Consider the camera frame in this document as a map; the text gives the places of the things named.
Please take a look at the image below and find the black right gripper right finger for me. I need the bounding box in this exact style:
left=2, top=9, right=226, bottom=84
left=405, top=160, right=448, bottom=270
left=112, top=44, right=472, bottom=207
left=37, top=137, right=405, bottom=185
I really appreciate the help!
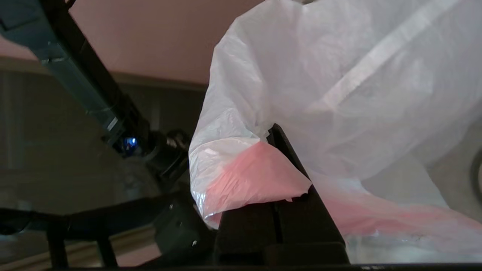
left=267, top=123, right=347, bottom=244

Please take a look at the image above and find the fresh white red plastic bag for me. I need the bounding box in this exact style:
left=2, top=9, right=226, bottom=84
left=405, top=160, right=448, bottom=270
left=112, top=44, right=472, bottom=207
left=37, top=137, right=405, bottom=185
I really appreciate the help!
left=188, top=0, right=482, bottom=264

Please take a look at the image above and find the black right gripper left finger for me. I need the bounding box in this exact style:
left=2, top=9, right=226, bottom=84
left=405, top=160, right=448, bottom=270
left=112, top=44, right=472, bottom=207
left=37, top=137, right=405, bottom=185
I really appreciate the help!
left=215, top=201, right=280, bottom=265

